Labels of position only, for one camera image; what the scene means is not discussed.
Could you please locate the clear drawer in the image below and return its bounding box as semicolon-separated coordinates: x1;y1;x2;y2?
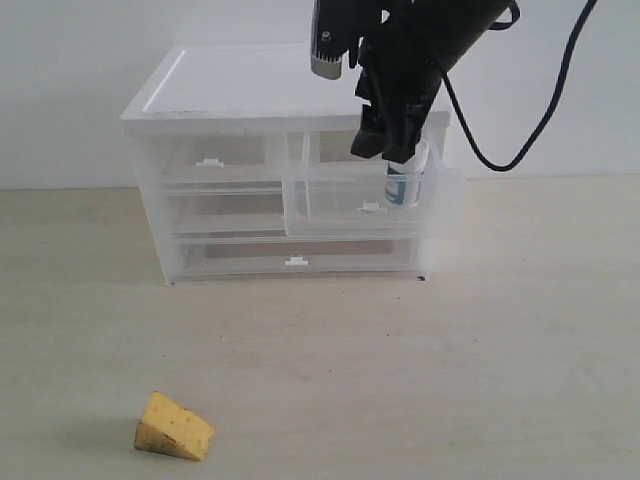
147;180;434;239
136;134;288;186
177;238;432;277
282;131;465;239

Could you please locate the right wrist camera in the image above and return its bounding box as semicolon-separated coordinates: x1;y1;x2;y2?
310;0;384;81

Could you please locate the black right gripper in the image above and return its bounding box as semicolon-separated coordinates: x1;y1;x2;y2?
348;9;448;163

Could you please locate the clear bottom drawer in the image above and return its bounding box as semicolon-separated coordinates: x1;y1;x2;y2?
177;238;432;277

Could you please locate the yellow cheese wedge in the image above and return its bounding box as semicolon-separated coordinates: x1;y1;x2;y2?
133;391;215;462

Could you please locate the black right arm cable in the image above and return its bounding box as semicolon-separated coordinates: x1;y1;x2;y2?
442;0;599;172

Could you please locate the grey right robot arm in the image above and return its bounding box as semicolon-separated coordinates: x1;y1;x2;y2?
351;0;520;164

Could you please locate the white pill bottle teal label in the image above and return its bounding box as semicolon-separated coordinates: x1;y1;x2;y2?
384;140;430;208

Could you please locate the white plastic drawer cabinet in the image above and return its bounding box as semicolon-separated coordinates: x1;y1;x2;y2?
121;44;450;284

